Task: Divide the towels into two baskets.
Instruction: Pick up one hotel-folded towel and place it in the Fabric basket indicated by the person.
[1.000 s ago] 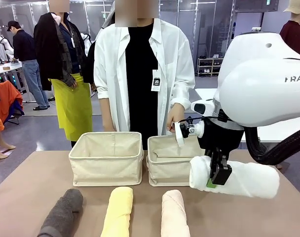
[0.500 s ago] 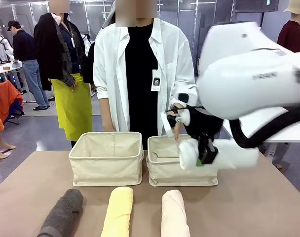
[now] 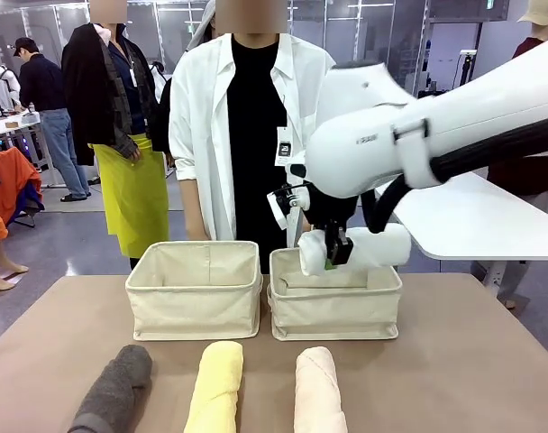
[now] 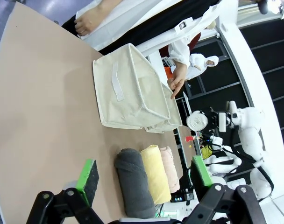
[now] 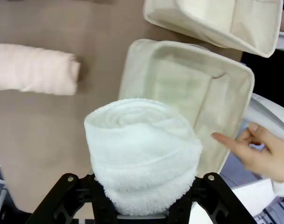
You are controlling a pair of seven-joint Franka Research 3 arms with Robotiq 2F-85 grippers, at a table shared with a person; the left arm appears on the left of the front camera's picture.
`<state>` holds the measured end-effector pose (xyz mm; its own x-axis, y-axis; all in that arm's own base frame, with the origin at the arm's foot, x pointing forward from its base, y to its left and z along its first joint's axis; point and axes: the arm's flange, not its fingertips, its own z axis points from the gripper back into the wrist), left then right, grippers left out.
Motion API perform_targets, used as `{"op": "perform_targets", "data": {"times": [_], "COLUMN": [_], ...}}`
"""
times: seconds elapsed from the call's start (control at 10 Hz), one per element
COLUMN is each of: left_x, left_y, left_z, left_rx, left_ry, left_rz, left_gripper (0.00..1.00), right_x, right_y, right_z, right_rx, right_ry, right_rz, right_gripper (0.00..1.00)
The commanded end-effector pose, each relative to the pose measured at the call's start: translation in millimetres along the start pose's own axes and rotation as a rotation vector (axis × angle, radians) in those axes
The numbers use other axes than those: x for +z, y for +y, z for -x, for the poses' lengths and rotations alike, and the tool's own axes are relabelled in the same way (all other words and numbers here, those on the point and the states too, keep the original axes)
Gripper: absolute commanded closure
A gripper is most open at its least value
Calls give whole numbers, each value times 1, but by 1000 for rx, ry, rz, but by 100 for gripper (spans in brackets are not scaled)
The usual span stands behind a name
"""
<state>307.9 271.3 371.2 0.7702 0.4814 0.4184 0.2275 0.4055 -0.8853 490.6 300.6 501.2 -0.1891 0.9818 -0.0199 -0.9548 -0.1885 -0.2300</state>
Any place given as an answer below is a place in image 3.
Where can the white towel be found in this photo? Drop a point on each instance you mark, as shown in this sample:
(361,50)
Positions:
(382,248)

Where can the bare mannequin legs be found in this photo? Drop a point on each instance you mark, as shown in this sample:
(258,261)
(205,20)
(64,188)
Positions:
(3,270)

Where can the black camera tripod stand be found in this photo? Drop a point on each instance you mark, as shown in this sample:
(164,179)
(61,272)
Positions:
(468,67)

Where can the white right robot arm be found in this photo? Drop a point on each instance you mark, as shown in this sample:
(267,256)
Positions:
(368,135)

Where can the white hanging shirt tag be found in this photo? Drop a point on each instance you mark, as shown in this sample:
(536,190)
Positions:
(284,146)

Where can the person in white shirt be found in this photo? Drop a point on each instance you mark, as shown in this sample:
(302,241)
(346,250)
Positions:
(251,135)

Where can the grey towel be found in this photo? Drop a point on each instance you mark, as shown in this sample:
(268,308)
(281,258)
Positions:
(116,388)

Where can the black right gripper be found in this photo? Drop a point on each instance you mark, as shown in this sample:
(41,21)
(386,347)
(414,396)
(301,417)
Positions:
(332,209)

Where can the mannequin black coat yellow skirt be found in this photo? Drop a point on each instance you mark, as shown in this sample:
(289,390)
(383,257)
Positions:
(130,194)

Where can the white background desk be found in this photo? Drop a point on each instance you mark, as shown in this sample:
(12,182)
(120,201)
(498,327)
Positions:
(12,124)

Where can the orange draped cloth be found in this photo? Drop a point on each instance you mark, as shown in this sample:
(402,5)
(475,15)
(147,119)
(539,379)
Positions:
(17,180)

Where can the pale pink rolled towel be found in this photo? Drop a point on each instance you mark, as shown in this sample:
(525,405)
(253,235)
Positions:
(319,392)

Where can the beige fabric basket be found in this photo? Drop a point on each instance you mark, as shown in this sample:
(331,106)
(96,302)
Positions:
(193,306)
(337,311)

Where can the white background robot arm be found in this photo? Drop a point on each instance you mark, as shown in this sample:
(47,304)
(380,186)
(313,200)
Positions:
(6,79)

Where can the person's right hand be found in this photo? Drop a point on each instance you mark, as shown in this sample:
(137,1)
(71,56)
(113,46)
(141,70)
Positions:
(198,227)

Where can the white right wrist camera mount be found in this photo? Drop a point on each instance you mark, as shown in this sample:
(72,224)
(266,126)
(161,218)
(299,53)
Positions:
(280,212)

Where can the mannequin red garment beige hat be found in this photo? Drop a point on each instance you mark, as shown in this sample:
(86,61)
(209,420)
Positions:
(526,180)

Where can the mannequin grey hood black coat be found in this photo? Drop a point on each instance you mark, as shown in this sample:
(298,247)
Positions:
(163,117)

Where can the person's right forearm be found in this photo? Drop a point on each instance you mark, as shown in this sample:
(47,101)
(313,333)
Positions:
(195,194)

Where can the yellow towel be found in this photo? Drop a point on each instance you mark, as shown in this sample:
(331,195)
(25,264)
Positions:
(217,388)

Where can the white side table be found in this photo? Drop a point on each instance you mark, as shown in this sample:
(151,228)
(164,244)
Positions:
(472,221)

